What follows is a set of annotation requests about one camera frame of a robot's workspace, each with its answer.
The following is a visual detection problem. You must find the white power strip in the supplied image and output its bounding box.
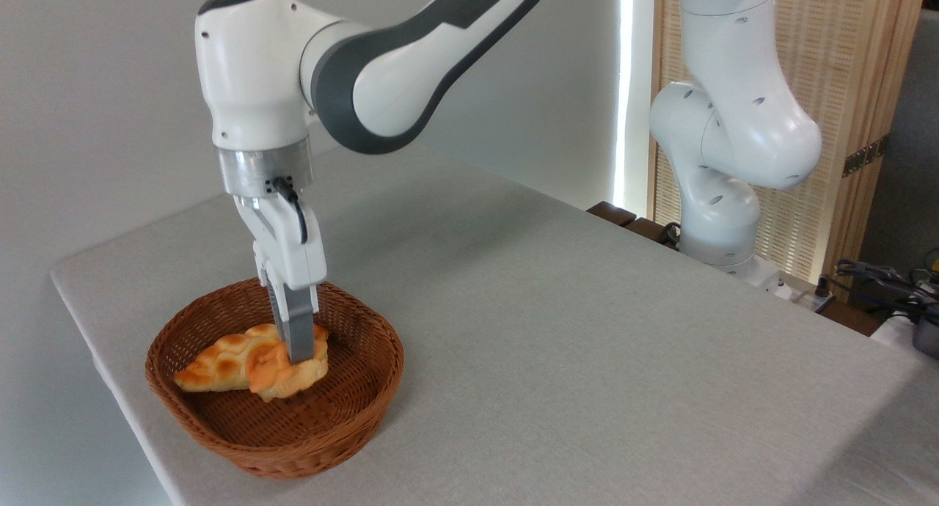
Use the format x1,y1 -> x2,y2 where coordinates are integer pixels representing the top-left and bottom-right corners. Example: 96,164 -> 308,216
779,271 -> 837,313

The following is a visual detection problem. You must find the dark brown wooden block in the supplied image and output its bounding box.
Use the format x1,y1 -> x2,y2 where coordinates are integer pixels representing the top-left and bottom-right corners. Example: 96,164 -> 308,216
624,216 -> 682,252
586,201 -> 637,228

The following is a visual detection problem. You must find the long braided bread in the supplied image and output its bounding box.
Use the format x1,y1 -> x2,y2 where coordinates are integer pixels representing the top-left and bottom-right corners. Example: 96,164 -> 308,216
173,323 -> 329,394

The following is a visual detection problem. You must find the grey tablecloth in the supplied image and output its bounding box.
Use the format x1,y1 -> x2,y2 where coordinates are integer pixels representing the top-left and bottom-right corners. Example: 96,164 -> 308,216
49,143 -> 939,506

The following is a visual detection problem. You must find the round orange bread bun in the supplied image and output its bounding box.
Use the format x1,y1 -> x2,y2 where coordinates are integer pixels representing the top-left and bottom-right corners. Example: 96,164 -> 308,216
245,340 -> 329,403

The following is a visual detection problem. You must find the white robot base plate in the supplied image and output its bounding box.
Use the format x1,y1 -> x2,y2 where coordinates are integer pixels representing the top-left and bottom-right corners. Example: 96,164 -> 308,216
723,254 -> 794,300

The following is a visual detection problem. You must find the brown wicker basket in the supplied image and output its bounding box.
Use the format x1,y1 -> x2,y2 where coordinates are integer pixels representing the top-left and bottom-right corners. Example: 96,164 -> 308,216
145,277 -> 406,480

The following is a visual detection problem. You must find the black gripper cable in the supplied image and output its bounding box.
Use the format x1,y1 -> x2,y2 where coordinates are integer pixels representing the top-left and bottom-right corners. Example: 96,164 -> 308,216
272,177 -> 310,245

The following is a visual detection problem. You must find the black cable bundle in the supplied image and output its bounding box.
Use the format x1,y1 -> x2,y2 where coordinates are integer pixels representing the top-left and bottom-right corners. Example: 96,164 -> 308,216
833,257 -> 939,325

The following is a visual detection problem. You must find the black metal screen hinge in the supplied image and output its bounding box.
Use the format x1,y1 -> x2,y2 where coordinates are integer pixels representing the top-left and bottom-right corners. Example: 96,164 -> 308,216
841,133 -> 891,179

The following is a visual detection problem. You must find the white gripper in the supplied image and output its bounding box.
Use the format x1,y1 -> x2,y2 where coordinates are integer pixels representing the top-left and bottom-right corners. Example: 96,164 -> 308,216
233,193 -> 328,364

